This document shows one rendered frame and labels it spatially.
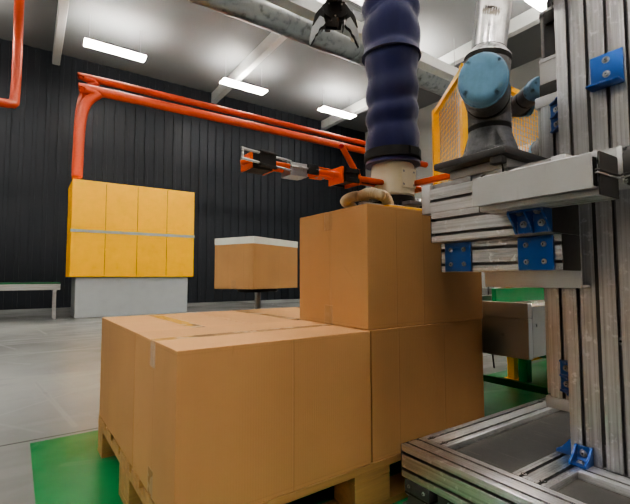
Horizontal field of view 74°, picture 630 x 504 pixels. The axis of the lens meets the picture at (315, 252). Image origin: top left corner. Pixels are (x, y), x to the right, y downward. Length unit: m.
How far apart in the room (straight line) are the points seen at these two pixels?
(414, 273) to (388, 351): 0.28
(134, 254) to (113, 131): 4.67
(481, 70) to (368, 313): 0.74
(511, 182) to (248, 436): 0.87
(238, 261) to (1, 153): 9.34
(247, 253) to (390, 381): 2.01
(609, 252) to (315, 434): 0.90
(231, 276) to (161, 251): 5.51
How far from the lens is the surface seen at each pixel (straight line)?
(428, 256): 1.52
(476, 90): 1.17
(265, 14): 7.56
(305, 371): 1.18
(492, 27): 1.26
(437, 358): 1.57
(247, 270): 3.18
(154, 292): 8.74
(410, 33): 1.85
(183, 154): 12.66
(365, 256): 1.32
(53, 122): 12.29
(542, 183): 1.01
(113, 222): 8.60
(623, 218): 1.28
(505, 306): 1.79
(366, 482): 1.43
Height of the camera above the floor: 0.71
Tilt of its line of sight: 3 degrees up
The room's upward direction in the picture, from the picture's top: straight up
